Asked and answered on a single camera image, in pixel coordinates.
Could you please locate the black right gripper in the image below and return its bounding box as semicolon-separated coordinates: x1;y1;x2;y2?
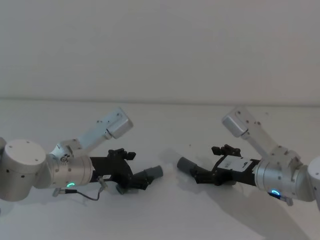
176;143;260;188

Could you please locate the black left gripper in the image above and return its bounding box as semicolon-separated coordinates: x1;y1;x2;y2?
89;148;165;191

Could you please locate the white table cloth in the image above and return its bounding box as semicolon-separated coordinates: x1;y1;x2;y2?
0;96;320;240

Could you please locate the white curtain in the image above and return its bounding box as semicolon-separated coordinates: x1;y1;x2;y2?
0;0;320;101

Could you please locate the thin dark left gripper cable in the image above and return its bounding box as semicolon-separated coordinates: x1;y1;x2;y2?
52;175;105;202

